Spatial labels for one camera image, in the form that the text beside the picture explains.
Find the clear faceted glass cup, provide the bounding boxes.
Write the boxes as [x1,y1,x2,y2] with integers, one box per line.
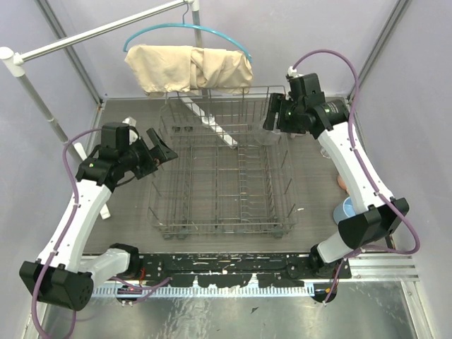
[254,128,282,146]

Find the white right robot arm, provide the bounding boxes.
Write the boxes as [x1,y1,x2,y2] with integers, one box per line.
[263,68,409,278]

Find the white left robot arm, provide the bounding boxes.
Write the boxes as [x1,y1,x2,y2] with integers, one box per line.
[19,122,178,311]

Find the beige cloth on hanger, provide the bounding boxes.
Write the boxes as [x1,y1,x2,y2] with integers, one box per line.
[125,44,254,97]

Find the pink ceramic mug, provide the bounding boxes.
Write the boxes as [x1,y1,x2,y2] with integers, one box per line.
[337,175,350,194]

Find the teal clothes hanger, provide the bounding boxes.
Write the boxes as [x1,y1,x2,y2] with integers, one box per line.
[114,10,253,63]

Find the blue ceramic mug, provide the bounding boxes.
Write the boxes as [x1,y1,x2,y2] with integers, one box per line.
[333,197,356,225]

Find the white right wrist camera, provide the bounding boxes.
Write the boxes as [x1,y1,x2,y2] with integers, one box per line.
[286,66,301,81]

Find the grey wire dish rack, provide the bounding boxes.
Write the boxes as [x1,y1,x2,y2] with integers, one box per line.
[147,86,297,239]

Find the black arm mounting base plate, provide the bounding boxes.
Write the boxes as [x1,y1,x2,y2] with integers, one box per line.
[117,252,338,288]

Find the white clothes rail stand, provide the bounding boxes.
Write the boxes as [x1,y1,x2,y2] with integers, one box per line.
[0,0,238,220]

